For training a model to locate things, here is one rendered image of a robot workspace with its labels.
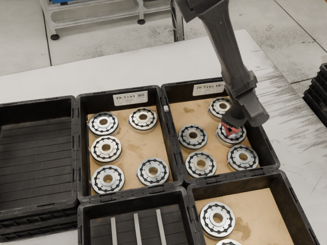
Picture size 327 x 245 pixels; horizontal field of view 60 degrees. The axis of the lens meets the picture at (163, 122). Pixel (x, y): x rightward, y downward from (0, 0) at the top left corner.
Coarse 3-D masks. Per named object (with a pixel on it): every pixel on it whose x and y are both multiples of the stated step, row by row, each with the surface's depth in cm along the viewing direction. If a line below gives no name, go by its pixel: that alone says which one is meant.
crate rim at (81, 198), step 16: (80, 96) 100; (160, 96) 101; (80, 112) 96; (80, 128) 92; (80, 144) 88; (80, 160) 85; (176, 160) 86; (80, 176) 83; (80, 192) 79; (112, 192) 79; (128, 192) 79
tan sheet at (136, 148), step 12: (156, 108) 110; (120, 120) 107; (120, 132) 103; (132, 132) 103; (156, 132) 104; (132, 144) 100; (144, 144) 100; (156, 144) 101; (132, 156) 98; (144, 156) 98; (156, 156) 98; (96, 168) 95; (120, 168) 95; (132, 168) 95; (108, 180) 92; (132, 180) 92; (168, 180) 93
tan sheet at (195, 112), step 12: (228, 96) 115; (180, 108) 111; (192, 108) 111; (204, 108) 111; (180, 120) 107; (192, 120) 107; (204, 120) 108; (216, 144) 101; (216, 156) 98; (228, 168) 96
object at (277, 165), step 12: (168, 84) 104; (180, 84) 104; (168, 108) 98; (264, 132) 93; (180, 156) 87; (276, 156) 87; (252, 168) 85; (264, 168) 85; (276, 168) 85; (192, 180) 82; (204, 180) 82
